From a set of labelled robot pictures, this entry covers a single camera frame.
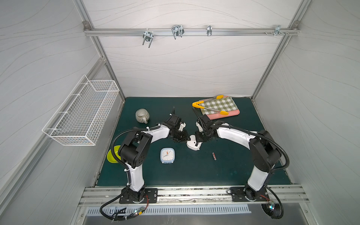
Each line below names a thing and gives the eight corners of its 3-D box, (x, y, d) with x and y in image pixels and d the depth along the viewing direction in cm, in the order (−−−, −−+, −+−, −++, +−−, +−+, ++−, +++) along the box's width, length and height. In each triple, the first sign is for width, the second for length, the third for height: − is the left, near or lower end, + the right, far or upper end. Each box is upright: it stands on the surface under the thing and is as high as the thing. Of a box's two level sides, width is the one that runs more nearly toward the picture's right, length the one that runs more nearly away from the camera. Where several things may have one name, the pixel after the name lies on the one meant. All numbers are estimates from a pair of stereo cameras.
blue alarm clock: (159, 163, 85) (159, 162, 83) (161, 148, 91) (160, 147, 89) (174, 163, 85) (174, 162, 83) (175, 148, 91) (175, 147, 89)
